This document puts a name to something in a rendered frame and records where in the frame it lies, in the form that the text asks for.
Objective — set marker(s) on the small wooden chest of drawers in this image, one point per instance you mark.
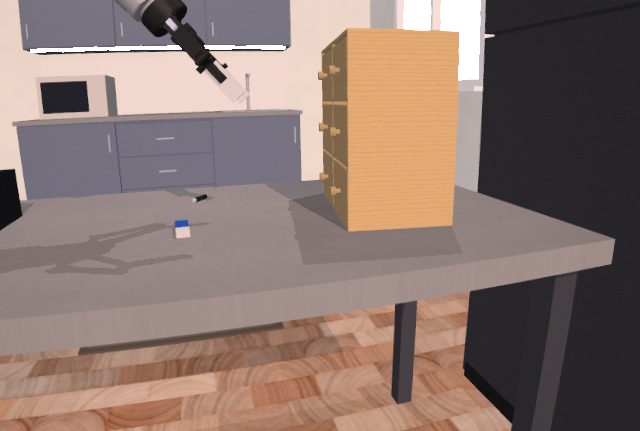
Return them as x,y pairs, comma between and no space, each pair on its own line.
402,107

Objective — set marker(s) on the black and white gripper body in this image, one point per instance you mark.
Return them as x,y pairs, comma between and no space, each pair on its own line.
159,11

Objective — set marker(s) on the white eraser with blue sleeve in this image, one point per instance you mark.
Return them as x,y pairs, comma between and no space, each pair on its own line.
182,229

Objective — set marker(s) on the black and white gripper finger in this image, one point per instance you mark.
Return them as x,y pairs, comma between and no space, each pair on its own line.
244,95
186,38

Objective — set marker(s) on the wooden drawer with knob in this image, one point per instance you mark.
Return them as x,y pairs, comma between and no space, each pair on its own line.
327,119
327,176
339,74
340,190
323,75
339,131

